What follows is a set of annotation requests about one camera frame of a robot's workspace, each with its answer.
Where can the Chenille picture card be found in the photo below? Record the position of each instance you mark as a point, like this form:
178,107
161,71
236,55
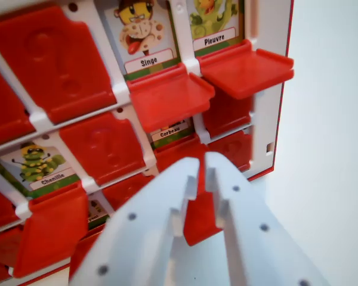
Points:
35,169

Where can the Singe picture card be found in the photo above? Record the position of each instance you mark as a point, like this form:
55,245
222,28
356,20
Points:
140,32

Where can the Serpent picture card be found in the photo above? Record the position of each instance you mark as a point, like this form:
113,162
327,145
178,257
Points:
96,213

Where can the red and white game board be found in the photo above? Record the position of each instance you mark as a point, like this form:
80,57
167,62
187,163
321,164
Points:
185,32

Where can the Pieuvre picture card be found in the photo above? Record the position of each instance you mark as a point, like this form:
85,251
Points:
214,24

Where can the Corbeau picture card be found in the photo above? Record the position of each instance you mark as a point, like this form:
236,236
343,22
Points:
170,134

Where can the red plastic flap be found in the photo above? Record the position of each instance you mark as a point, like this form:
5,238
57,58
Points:
232,149
198,220
170,101
53,229
53,65
226,113
3,113
244,74
107,146

